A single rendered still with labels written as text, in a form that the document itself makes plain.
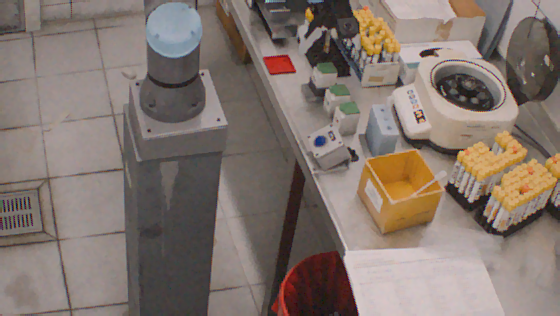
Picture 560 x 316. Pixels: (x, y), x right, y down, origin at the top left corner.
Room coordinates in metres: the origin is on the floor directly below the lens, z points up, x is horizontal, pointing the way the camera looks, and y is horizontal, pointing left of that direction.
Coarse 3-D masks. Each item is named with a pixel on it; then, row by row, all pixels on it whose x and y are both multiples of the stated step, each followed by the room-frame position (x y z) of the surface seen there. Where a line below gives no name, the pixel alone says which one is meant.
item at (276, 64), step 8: (264, 56) 1.74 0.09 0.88; (272, 56) 1.75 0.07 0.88; (280, 56) 1.76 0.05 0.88; (288, 56) 1.76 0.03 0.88; (272, 64) 1.72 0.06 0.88; (280, 64) 1.73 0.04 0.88; (288, 64) 1.73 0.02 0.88; (272, 72) 1.68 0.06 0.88; (280, 72) 1.69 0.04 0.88; (288, 72) 1.70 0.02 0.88
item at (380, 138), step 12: (372, 108) 1.50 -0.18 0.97; (384, 108) 1.50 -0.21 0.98; (372, 120) 1.48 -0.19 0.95; (384, 120) 1.46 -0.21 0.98; (372, 132) 1.47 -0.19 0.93; (384, 132) 1.42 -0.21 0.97; (396, 132) 1.43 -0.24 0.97; (372, 144) 1.45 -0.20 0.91; (384, 144) 1.42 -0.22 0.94; (372, 156) 1.43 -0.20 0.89
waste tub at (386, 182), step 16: (368, 160) 1.33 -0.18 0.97; (384, 160) 1.35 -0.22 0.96; (400, 160) 1.37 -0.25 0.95; (416, 160) 1.37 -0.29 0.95; (368, 176) 1.30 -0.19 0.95; (384, 176) 1.35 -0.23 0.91; (400, 176) 1.37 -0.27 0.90; (416, 176) 1.36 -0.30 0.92; (432, 176) 1.31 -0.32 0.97; (368, 192) 1.29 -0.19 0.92; (384, 192) 1.24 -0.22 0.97; (400, 192) 1.34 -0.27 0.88; (432, 192) 1.26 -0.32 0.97; (368, 208) 1.27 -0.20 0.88; (384, 208) 1.23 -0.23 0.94; (400, 208) 1.22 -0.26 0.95; (416, 208) 1.24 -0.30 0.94; (432, 208) 1.27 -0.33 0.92; (384, 224) 1.21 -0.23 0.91; (400, 224) 1.23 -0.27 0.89; (416, 224) 1.25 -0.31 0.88
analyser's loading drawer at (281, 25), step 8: (256, 0) 1.95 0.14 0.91; (264, 0) 1.96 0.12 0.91; (272, 0) 1.97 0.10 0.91; (280, 0) 1.92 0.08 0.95; (264, 8) 1.91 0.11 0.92; (272, 8) 1.91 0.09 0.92; (280, 8) 1.92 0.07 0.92; (264, 16) 1.88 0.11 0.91; (272, 16) 1.87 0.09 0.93; (280, 16) 1.87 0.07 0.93; (288, 16) 1.88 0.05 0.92; (272, 24) 1.85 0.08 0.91; (280, 24) 1.85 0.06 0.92; (288, 24) 1.83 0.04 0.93; (296, 24) 1.84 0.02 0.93; (280, 32) 1.82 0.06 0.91; (288, 32) 1.83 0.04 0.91; (296, 32) 1.84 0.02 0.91
